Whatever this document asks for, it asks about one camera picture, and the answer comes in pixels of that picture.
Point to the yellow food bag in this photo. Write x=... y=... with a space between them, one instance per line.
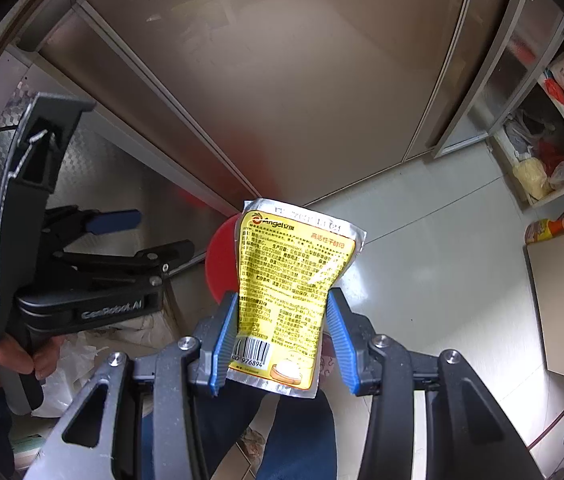
x=532 y=177

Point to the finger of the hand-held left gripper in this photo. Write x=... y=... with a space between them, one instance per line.
x=161 y=257
x=116 y=221

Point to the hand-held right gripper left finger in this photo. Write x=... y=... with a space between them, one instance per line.
x=224 y=345

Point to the orange lid jar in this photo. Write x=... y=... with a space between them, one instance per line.
x=552 y=228

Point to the red plastic bag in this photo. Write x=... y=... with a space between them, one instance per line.
x=554 y=91

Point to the red plastic basin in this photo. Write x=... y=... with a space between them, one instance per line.
x=219 y=260

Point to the person's leg in blue pants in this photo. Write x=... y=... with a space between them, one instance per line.
x=232 y=425
x=302 y=440

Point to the grey base cabinet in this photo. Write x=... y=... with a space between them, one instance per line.
x=287 y=85

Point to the yellow foil packet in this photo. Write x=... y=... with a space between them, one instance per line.
x=287 y=280

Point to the white plastic bag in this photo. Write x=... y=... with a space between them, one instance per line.
x=79 y=360

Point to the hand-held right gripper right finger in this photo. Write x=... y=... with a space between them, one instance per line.
x=342 y=350

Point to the person's left hand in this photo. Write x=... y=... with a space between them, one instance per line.
x=11 y=357

